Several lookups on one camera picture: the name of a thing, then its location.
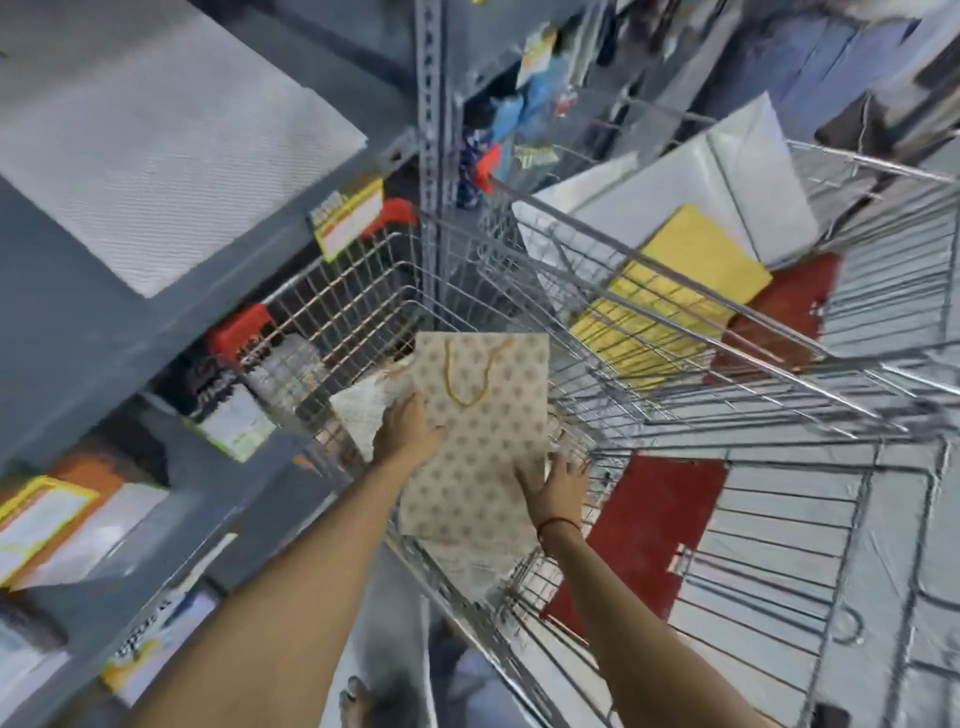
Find person's right hand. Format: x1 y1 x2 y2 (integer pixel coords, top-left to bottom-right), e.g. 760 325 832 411
516 452 594 526

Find person's left hand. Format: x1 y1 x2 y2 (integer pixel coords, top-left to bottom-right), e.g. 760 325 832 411
372 391 449 468

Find beige dotted paper gift bag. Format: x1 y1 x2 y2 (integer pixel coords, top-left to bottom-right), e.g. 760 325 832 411
397 332 553 558

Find person's right forearm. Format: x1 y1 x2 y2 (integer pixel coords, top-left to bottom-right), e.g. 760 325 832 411
538 519 774 728

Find person's left forearm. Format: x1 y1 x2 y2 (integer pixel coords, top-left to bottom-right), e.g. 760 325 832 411
127 456 412 728

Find white patterned paper gift bag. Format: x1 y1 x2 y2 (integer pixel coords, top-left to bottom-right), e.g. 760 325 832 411
328 366 415 463

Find red paper gift bag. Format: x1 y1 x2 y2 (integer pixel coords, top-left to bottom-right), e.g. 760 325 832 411
705 252 843 385
541 452 729 643

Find yellow shelf price label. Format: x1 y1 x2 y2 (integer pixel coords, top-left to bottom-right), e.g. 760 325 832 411
309 178 386 263

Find yellow paper gift bag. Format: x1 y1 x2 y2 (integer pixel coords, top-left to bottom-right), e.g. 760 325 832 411
568 204 774 393

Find person's foot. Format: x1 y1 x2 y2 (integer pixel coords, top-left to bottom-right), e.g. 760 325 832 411
338 675 378 728

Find blue hanging packets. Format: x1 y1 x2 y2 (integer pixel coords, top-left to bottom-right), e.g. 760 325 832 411
489 71 561 145

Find white and yellow printed packet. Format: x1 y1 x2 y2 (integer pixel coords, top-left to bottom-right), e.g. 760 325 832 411
99 583 220 708

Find grey metal shelving rack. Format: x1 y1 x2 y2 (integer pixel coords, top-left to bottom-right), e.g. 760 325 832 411
0 0 609 728

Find orange and white flat pack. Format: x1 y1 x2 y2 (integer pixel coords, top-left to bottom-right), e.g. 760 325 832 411
0 450 171 595

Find pale hanging shelf tag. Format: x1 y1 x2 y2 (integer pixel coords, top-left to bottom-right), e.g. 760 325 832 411
516 26 558 89

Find stack of white textured sheets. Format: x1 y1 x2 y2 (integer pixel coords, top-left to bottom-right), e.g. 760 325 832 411
0 0 369 300

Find silver wire shopping cart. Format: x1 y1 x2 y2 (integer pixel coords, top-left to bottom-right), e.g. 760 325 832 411
208 96 960 728

